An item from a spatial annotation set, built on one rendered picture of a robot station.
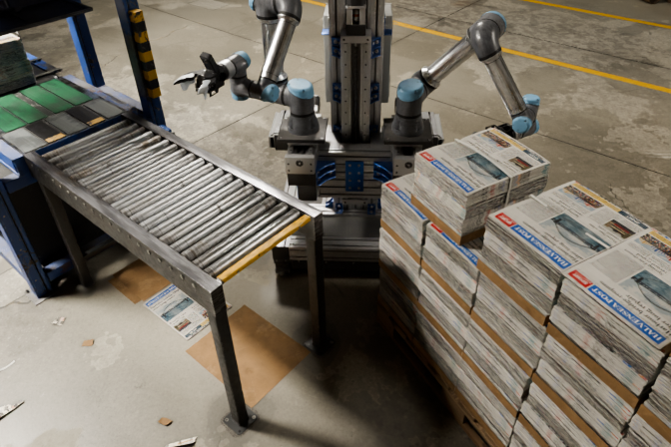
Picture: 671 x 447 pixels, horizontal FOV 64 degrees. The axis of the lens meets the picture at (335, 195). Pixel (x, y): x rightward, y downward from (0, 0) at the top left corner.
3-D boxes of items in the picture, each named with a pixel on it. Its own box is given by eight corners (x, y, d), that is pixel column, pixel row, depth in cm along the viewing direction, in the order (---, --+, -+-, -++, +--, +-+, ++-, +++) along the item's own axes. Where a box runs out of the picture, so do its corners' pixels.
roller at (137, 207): (218, 173, 238) (217, 164, 236) (125, 225, 210) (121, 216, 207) (211, 169, 241) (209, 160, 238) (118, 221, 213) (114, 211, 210)
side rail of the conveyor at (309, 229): (324, 233, 214) (323, 211, 207) (315, 240, 211) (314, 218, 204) (135, 130, 285) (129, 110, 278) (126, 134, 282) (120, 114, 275)
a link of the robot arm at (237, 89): (249, 105, 223) (246, 81, 216) (228, 100, 227) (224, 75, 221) (260, 98, 228) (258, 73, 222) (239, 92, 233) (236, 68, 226)
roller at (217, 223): (267, 201, 223) (270, 195, 219) (173, 261, 194) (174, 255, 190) (259, 193, 224) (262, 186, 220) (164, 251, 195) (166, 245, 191)
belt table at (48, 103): (141, 124, 287) (137, 107, 281) (19, 177, 247) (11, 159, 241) (75, 88, 324) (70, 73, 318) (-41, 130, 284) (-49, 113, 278)
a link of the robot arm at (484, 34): (484, 22, 205) (538, 130, 219) (491, 14, 213) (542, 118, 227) (458, 36, 213) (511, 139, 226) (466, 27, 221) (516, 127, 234)
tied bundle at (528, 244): (556, 230, 191) (572, 177, 177) (629, 281, 170) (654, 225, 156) (475, 268, 176) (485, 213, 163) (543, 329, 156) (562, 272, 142)
